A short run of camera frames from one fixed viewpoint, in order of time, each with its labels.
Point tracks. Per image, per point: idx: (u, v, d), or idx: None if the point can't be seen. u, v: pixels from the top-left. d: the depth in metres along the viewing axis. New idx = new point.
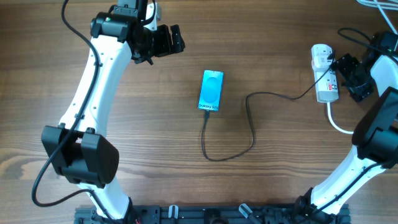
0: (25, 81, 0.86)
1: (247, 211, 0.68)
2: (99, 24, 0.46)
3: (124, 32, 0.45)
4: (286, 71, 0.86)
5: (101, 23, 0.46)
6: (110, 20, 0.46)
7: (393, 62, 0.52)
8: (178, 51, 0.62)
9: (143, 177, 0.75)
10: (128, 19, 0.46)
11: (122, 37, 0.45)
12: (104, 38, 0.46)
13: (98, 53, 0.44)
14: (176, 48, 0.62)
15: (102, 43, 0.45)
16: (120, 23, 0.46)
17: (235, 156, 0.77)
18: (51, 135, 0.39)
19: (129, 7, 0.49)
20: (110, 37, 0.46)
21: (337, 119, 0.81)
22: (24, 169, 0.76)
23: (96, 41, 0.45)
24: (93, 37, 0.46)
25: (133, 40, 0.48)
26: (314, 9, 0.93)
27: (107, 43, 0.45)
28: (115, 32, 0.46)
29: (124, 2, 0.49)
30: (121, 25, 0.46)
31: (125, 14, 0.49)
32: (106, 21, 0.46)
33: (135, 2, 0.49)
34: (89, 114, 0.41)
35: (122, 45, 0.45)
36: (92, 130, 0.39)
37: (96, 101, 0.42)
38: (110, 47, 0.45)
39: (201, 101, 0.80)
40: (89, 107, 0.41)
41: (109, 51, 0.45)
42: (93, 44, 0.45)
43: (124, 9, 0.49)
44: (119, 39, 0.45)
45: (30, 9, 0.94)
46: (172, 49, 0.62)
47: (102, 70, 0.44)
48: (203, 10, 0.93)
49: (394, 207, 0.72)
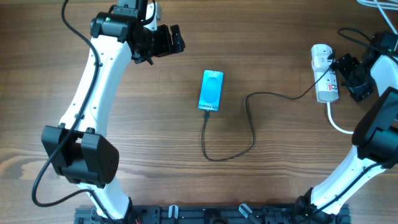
0: (25, 81, 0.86)
1: (247, 211, 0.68)
2: (99, 24, 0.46)
3: (124, 32, 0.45)
4: (286, 71, 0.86)
5: (101, 23, 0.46)
6: (110, 20, 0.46)
7: (393, 63, 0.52)
8: (178, 51, 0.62)
9: (143, 177, 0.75)
10: (128, 19, 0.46)
11: (122, 37, 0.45)
12: (104, 38, 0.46)
13: (98, 53, 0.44)
14: (176, 48, 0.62)
15: (102, 43, 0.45)
16: (120, 23, 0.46)
17: (235, 156, 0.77)
18: (51, 135, 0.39)
19: (129, 7, 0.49)
20: (110, 37, 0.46)
21: (337, 119, 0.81)
22: (24, 169, 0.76)
23: (96, 41, 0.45)
24: (93, 37, 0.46)
25: (133, 40, 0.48)
26: (314, 9, 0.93)
27: (107, 43, 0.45)
28: (115, 32, 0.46)
29: (124, 2, 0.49)
30: (121, 25, 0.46)
31: (126, 14, 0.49)
32: (106, 22, 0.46)
33: (135, 2, 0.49)
34: (89, 114, 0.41)
35: (121, 45, 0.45)
36: (92, 130, 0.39)
37: (96, 101, 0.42)
38: (110, 47, 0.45)
39: (201, 101, 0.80)
40: (89, 107, 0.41)
41: (109, 51, 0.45)
42: (93, 44, 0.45)
43: (124, 9, 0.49)
44: (119, 39, 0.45)
45: (30, 9, 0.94)
46: (172, 50, 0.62)
47: (102, 70, 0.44)
48: (203, 10, 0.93)
49: (394, 207, 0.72)
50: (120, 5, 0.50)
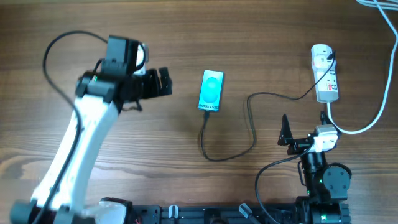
0: (25, 82, 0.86)
1: (247, 211, 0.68)
2: (84, 84, 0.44)
3: (111, 92, 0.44)
4: (286, 71, 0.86)
5: (87, 83, 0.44)
6: (97, 81, 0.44)
7: (323, 219, 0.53)
8: (168, 93, 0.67)
9: (143, 177, 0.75)
10: (115, 78, 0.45)
11: (108, 98, 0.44)
12: (88, 99, 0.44)
13: (81, 116, 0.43)
14: (156, 88, 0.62)
15: (85, 106, 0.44)
16: (107, 83, 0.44)
17: (234, 156, 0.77)
18: (22, 214, 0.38)
19: (117, 62, 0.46)
20: (94, 98, 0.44)
21: (337, 119, 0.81)
22: (24, 169, 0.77)
23: (81, 102, 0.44)
24: (78, 97, 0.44)
25: (119, 100, 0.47)
26: (315, 9, 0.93)
27: (91, 107, 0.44)
28: (101, 93, 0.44)
29: (112, 55, 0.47)
30: (108, 85, 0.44)
31: (114, 69, 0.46)
32: (91, 82, 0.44)
33: (122, 56, 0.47)
34: (65, 186, 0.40)
35: (106, 107, 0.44)
36: (66, 208, 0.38)
37: (74, 170, 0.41)
38: (94, 110, 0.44)
39: (201, 101, 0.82)
40: (68, 178, 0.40)
41: (92, 115, 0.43)
42: (78, 106, 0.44)
43: (111, 63, 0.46)
44: (104, 101, 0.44)
45: (30, 9, 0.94)
46: (162, 92, 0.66)
47: (83, 135, 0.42)
48: (204, 10, 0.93)
49: (393, 207, 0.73)
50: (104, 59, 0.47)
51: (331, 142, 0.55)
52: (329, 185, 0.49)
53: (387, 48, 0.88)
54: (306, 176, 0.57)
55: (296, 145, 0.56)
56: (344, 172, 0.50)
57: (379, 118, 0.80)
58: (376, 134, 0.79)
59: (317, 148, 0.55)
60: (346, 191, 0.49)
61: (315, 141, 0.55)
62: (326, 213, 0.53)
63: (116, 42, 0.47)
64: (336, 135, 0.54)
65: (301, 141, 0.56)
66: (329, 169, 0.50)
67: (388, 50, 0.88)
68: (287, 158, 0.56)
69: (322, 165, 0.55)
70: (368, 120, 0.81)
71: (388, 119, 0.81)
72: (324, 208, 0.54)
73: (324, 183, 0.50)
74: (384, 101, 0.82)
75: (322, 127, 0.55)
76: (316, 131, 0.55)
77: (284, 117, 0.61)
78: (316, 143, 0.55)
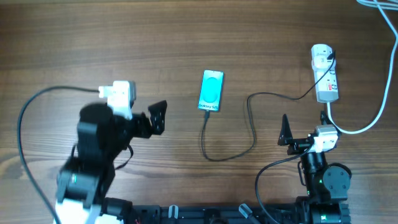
0: (25, 82, 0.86)
1: (247, 211, 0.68)
2: (61, 186, 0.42)
3: (91, 193, 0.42)
4: (286, 71, 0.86)
5: (64, 185, 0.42)
6: (74, 180, 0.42)
7: (323, 219, 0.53)
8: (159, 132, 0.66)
9: (143, 177, 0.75)
10: (92, 173, 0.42)
11: (89, 201, 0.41)
12: (69, 203, 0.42)
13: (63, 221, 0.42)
14: (144, 132, 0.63)
15: (65, 213, 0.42)
16: (86, 182, 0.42)
17: (234, 156, 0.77)
18: None
19: (91, 149, 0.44)
20: (74, 202, 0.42)
21: (337, 119, 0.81)
22: (24, 170, 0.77)
23: (61, 208, 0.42)
24: (58, 202, 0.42)
25: (104, 191, 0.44)
26: (315, 9, 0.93)
27: (71, 213, 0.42)
28: (81, 193, 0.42)
29: (84, 142, 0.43)
30: (87, 185, 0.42)
31: (91, 154, 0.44)
32: (72, 182, 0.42)
33: (94, 142, 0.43)
34: None
35: (86, 214, 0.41)
36: None
37: None
38: (74, 217, 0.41)
39: (201, 102, 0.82)
40: None
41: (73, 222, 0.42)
42: (59, 213, 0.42)
43: (89, 154, 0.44)
44: (84, 206, 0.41)
45: (30, 9, 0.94)
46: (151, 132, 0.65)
47: None
48: (203, 10, 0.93)
49: (393, 207, 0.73)
50: (78, 144, 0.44)
51: (331, 142, 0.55)
52: (329, 185, 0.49)
53: (387, 48, 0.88)
54: (306, 177, 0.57)
55: (296, 145, 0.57)
56: (344, 172, 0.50)
57: (379, 118, 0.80)
58: (376, 134, 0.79)
59: (317, 148, 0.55)
60: (346, 192, 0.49)
61: (315, 141, 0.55)
62: (326, 213, 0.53)
63: (86, 128, 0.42)
64: (336, 135, 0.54)
65: (301, 141, 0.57)
66: (329, 169, 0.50)
67: (388, 50, 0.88)
68: (288, 158, 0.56)
69: (322, 165, 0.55)
70: (368, 120, 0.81)
71: (388, 119, 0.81)
72: (324, 208, 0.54)
73: (324, 184, 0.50)
74: (384, 101, 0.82)
75: (322, 127, 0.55)
76: (317, 131, 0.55)
77: (284, 117, 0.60)
78: (316, 143, 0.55)
